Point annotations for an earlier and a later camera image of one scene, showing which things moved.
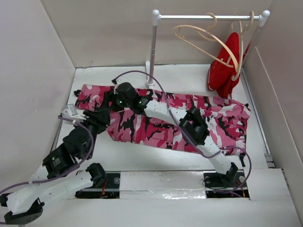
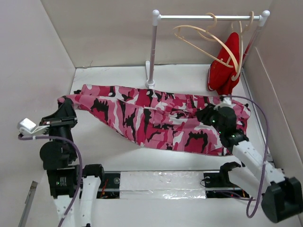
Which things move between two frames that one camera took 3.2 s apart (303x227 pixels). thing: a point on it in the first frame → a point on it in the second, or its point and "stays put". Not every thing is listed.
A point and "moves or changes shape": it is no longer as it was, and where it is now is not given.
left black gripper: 101,118 → 64,114
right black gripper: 116,94 → 203,114
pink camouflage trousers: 227,120 moves or changes shape
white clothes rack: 156,17 stays put
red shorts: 220,75 stays put
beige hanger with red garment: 241,54 stays put
